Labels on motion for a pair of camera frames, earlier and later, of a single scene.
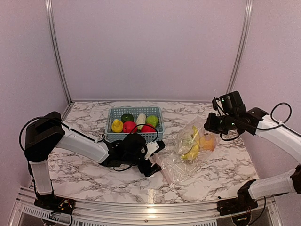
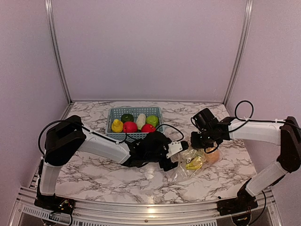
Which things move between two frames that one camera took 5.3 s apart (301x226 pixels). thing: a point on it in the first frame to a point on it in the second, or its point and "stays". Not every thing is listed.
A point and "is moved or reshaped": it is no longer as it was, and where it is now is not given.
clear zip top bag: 195,141 is moved or reshaped
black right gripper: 209,124 to 194,143
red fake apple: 129,126 stays
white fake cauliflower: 186,141 is moved or reshaped
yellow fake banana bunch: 194,152 to 196,163
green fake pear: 152,119 stays
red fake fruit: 146,128 stays
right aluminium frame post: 249,8 stays
